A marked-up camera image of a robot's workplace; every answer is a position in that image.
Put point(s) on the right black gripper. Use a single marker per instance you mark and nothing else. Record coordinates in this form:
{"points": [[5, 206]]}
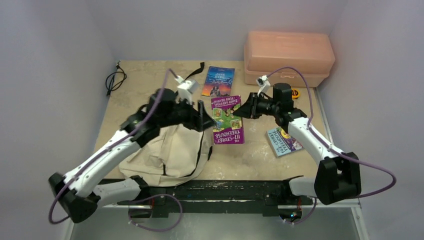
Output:
{"points": [[255, 105]]}

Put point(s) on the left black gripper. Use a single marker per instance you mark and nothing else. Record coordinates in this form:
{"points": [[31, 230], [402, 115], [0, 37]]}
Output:
{"points": [[199, 118]]}

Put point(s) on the purple Treehouse paperback book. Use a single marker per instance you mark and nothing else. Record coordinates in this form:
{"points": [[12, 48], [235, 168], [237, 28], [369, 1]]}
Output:
{"points": [[228, 129]]}

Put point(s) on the beige canvas backpack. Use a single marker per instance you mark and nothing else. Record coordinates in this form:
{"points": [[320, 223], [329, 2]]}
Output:
{"points": [[176, 156]]}

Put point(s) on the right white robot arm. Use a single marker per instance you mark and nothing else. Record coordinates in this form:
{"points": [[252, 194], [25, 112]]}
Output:
{"points": [[338, 174]]}

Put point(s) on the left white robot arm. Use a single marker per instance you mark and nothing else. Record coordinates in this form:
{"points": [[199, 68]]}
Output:
{"points": [[79, 192]]}

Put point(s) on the Jane Eyre paperback book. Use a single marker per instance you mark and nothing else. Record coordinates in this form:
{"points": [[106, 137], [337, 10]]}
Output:
{"points": [[218, 82]]}

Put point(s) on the blue Treehouse paperback book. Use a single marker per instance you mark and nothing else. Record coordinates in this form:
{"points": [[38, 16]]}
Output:
{"points": [[281, 142]]}

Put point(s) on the yellow tape measure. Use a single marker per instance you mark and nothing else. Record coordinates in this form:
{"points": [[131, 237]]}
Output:
{"points": [[295, 93]]}

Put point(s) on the pink plastic storage box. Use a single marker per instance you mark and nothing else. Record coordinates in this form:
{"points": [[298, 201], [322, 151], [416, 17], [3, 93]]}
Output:
{"points": [[299, 59]]}

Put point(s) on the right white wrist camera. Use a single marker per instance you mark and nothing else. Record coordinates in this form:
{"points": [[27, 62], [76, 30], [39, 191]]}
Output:
{"points": [[264, 84]]}

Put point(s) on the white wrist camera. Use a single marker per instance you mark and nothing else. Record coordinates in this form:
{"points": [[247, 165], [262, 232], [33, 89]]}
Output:
{"points": [[264, 84], [186, 89]]}

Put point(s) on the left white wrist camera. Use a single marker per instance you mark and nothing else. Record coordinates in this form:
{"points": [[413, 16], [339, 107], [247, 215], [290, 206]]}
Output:
{"points": [[186, 89]]}

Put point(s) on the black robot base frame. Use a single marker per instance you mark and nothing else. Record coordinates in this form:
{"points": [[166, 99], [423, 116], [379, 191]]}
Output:
{"points": [[264, 197]]}

